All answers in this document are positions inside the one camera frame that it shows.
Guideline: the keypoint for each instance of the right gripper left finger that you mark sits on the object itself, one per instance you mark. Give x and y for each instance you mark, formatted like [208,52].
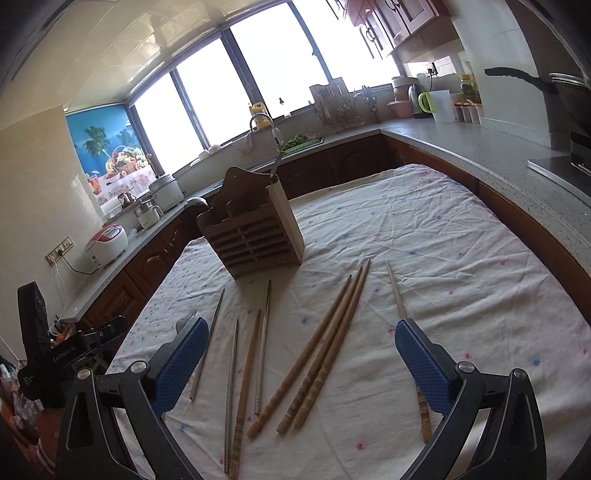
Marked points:
[90,443]

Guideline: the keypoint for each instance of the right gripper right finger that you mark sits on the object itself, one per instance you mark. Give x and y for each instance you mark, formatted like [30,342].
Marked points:
[512,445]

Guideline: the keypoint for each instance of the dark wooden chopstick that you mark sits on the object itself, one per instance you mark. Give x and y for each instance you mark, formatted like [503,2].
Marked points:
[236,445]

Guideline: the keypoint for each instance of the metal chopstick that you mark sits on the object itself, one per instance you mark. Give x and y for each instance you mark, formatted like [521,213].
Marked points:
[229,397]
[258,403]
[200,366]

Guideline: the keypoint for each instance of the silver spoon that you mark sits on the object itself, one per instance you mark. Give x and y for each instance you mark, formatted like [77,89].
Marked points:
[196,205]

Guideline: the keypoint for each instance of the chrome kitchen faucet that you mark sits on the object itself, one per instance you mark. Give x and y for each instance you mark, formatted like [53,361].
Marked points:
[274,130]

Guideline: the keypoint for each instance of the red white rice cooker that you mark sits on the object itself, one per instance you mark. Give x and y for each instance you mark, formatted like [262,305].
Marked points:
[107,245]

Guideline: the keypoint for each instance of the white blender jug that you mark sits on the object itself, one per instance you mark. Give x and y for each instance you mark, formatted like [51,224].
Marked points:
[148,214]

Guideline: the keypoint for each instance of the white steamer pot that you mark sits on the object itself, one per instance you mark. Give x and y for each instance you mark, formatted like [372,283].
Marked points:
[166,192]

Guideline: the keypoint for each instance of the fruit beach poster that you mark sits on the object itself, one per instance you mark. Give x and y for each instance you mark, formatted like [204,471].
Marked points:
[109,152]

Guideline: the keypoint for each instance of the floral white tablecloth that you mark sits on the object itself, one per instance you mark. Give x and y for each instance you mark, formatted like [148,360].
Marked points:
[464,277]

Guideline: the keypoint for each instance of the wooden utensil holder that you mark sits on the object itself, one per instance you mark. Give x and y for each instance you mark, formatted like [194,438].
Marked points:
[250,225]

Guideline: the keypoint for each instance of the gas stove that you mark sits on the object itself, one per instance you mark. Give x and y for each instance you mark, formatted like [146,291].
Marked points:
[572,171]

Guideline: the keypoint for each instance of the yellow bottle on sill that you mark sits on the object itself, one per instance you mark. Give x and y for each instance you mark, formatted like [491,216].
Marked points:
[260,115]

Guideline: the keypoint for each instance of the green vegetable basket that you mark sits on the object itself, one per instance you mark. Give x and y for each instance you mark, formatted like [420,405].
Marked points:
[299,143]

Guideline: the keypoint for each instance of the condiment bottles rack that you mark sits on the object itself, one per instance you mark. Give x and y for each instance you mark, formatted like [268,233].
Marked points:
[470,100]

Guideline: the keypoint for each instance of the white green pitcher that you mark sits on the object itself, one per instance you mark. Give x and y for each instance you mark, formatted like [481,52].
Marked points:
[439,104]

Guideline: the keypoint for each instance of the black wok pan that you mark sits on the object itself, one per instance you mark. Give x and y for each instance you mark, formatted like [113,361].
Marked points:
[571,90]

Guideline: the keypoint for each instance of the pink basin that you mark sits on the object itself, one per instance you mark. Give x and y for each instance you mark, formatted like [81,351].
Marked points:
[402,109]

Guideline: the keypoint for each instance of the steel electric kettle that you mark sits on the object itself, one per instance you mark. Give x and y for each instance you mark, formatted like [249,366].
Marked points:
[413,94]

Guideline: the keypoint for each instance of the dish drying rack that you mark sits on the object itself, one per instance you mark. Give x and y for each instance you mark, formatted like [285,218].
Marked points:
[340,109]

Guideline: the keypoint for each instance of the wall power socket left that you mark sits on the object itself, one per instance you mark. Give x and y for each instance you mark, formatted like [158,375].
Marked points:
[59,251]

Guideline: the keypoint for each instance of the wall cabinets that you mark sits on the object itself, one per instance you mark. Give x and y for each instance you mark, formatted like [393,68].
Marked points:
[407,28]

